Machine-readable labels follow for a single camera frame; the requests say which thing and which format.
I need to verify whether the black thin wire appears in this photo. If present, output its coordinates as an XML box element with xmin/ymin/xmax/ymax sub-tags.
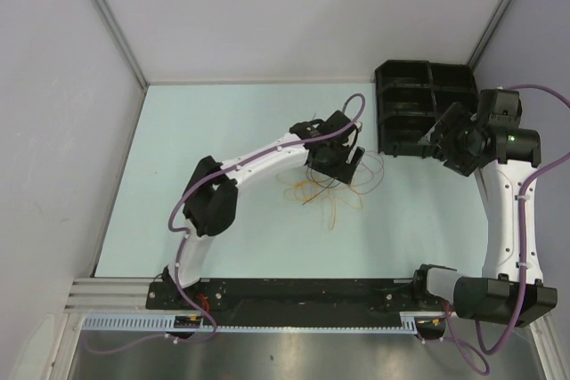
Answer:
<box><xmin>301</xmin><ymin>174</ymin><xmax>344</xmax><ymax>207</ymax></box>

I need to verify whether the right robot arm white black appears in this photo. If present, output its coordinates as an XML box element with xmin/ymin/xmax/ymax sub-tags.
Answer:
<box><xmin>411</xmin><ymin>89</ymin><xmax>558</xmax><ymax>327</ymax></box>

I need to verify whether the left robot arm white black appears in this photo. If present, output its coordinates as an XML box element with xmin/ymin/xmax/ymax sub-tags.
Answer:
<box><xmin>165</xmin><ymin>110</ymin><xmax>364</xmax><ymax>309</ymax></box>

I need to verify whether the black compartment tray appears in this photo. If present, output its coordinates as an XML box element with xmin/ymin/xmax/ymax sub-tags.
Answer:
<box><xmin>374</xmin><ymin>60</ymin><xmax>478</xmax><ymax>158</ymax></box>

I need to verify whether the yellow-orange wire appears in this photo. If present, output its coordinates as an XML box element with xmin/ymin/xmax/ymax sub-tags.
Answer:
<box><xmin>275</xmin><ymin>177</ymin><xmax>367</xmax><ymax>230</ymax></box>

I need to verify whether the pink-red wire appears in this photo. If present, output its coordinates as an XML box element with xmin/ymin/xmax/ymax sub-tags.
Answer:
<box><xmin>346</xmin><ymin>150</ymin><xmax>386</xmax><ymax>197</ymax></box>

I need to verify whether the white slotted cable duct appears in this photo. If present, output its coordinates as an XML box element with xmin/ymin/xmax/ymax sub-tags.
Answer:
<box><xmin>82</xmin><ymin>311</ymin><xmax>418</xmax><ymax>335</ymax></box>

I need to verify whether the aluminium frame rail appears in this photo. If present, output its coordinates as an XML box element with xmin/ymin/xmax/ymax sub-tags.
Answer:
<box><xmin>61</xmin><ymin>278</ymin><xmax>157</xmax><ymax>314</ymax></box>

